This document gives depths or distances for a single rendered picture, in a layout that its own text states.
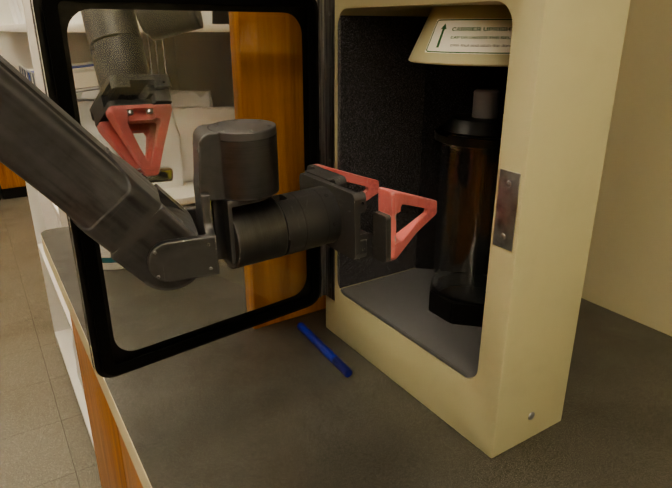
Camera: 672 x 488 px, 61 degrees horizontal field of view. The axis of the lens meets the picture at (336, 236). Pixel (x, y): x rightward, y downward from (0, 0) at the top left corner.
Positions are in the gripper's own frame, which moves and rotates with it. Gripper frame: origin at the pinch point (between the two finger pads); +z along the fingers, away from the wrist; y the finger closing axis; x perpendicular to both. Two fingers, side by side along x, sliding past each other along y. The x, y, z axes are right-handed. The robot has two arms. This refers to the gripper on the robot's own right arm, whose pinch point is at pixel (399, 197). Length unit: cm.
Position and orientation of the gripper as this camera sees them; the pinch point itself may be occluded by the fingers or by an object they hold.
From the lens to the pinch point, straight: 60.4
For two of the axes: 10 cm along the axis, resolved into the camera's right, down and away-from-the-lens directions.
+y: -5.4, -2.9, 7.9
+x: 0.3, 9.3, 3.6
